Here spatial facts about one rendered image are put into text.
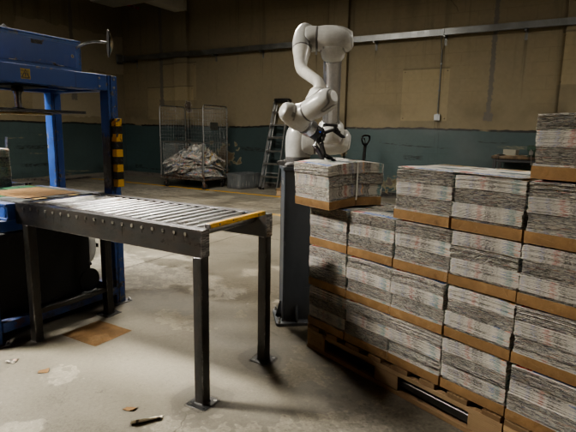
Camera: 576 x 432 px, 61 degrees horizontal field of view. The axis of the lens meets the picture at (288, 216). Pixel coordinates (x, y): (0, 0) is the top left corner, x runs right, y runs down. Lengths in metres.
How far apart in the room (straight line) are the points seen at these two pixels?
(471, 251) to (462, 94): 7.14
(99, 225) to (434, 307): 1.60
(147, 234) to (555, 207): 1.64
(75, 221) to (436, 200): 1.73
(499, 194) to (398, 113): 7.45
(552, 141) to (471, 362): 0.91
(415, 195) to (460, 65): 7.05
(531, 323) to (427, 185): 0.66
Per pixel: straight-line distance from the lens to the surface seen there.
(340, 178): 2.43
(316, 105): 2.27
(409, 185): 2.19
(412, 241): 2.21
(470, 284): 2.07
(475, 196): 2.01
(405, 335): 2.33
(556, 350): 1.98
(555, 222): 1.88
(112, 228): 2.44
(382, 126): 9.42
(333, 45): 2.73
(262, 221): 2.46
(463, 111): 9.05
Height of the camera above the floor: 1.21
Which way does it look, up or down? 10 degrees down
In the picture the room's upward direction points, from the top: 1 degrees clockwise
